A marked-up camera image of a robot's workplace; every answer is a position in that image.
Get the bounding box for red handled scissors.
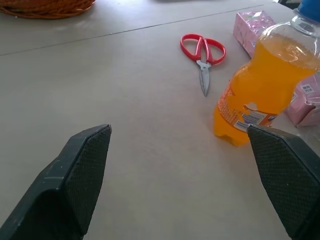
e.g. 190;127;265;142
179;33;227;97

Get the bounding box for orange woven basket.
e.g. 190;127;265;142
0;0;97;20

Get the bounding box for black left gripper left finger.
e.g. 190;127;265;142
0;123;112;240

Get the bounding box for orange soda plastic bottle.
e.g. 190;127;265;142
212;0;320;146

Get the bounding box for pink tissue pack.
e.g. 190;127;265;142
283;73;320;128
232;10;277;60

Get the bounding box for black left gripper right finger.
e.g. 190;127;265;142
246;124;320;240

